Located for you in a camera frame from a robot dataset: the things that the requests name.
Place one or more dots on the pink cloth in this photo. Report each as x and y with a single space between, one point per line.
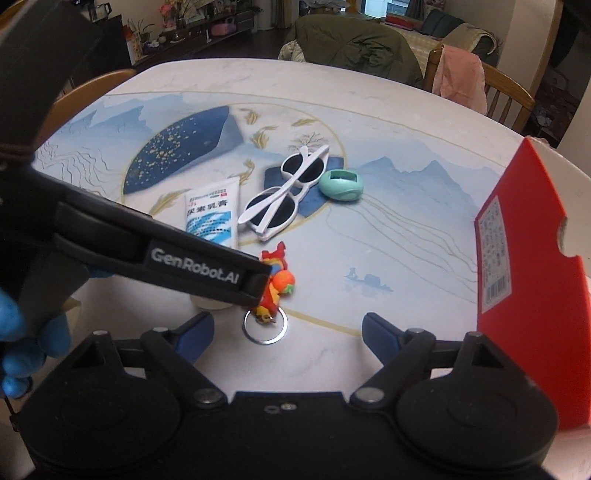
461 78

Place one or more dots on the red cardboard box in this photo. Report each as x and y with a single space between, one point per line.
526 295

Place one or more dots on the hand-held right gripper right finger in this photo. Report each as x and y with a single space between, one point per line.
379 334

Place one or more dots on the beige blanket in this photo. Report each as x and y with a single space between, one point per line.
473 37

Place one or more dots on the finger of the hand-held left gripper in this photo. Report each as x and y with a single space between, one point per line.
184 263

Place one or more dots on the white cream tube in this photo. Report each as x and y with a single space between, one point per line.
212 212

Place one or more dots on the wooden chair with round back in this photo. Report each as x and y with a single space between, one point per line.
87 97

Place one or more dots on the pink bag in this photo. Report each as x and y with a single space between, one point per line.
221 28

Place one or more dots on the dark green sofa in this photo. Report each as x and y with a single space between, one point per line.
443 23

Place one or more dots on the olive green jacket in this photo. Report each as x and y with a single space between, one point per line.
355 46

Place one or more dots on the teal egg-shaped holder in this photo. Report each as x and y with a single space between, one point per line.
342 187

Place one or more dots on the dark low cabinet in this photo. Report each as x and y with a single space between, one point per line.
194 34

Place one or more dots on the person's left hand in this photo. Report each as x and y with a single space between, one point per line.
16 355

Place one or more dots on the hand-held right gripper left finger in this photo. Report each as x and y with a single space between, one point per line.
198 334

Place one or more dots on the white sunglasses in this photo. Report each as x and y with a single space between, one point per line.
288 189

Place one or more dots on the wooden chair with slatted back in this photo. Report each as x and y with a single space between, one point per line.
508 97

